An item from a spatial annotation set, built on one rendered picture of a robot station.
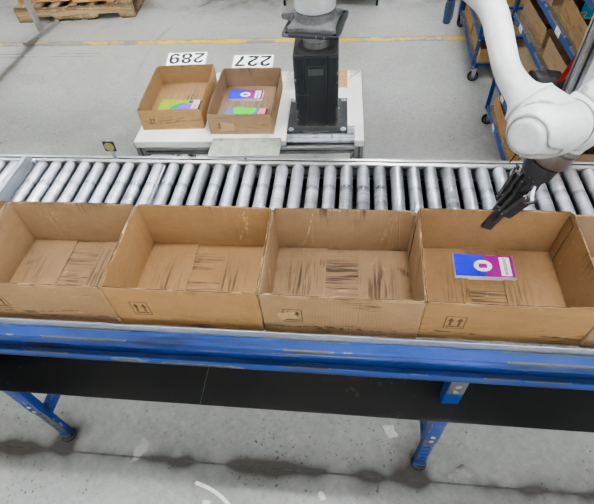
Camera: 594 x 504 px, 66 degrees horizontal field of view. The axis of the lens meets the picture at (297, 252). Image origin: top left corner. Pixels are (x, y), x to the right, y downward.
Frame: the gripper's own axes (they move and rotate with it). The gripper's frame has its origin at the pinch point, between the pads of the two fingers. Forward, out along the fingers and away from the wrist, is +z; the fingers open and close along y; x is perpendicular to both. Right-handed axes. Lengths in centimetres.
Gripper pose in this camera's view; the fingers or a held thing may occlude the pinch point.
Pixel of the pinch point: (493, 217)
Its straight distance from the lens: 132.6
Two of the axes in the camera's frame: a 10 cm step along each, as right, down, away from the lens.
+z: -2.9, 5.9, 7.5
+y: 0.9, -7.7, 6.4
